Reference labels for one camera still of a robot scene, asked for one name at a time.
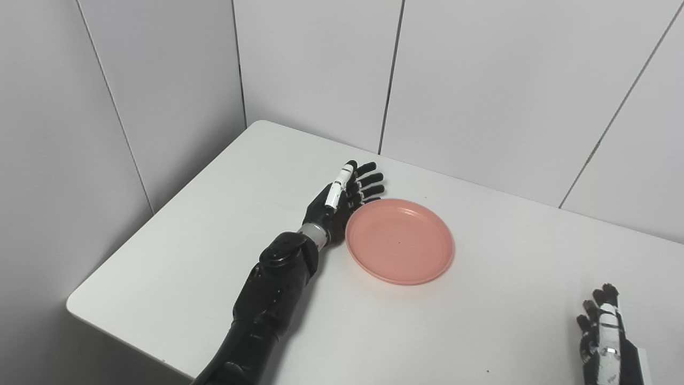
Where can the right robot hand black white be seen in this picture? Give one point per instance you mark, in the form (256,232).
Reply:
(609,342)

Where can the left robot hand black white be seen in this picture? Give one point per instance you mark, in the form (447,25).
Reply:
(342,200)

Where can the pink round plate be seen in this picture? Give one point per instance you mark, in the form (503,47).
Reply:
(399,241)

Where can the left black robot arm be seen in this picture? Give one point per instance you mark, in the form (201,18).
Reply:
(267,305)

